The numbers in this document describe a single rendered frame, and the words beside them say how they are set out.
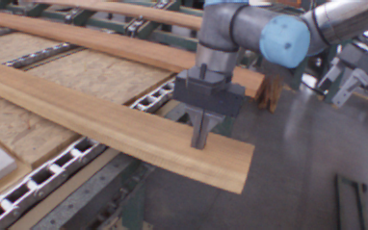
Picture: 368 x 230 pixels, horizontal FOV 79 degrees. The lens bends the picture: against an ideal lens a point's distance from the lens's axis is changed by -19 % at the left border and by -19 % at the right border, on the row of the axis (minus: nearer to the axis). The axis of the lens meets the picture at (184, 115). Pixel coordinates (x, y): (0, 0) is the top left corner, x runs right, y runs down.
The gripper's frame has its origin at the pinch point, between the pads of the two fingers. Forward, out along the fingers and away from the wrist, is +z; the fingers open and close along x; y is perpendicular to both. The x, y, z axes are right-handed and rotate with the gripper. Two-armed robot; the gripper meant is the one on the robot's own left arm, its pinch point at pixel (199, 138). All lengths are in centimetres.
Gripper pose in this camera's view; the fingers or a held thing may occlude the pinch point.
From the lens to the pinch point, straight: 58.5
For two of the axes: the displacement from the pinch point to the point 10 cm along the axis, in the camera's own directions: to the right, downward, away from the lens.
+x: -9.3, -2.9, 2.4
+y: 3.5, -4.3, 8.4
